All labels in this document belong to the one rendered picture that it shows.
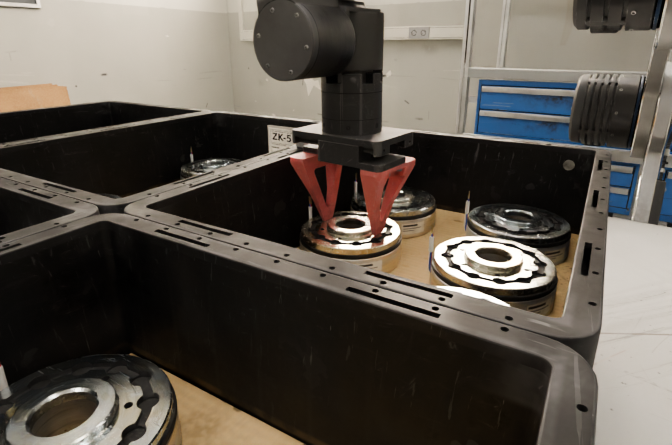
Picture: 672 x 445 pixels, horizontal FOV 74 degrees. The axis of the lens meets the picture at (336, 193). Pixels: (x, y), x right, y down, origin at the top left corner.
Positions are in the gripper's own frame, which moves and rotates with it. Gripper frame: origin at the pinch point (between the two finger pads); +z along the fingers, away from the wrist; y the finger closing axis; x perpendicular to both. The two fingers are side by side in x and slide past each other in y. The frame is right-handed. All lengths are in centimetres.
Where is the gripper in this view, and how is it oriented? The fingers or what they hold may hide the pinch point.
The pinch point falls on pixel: (351, 218)
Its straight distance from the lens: 45.9
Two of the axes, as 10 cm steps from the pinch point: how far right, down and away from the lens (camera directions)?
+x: 6.1, -2.6, 7.5
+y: 7.9, 1.9, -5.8
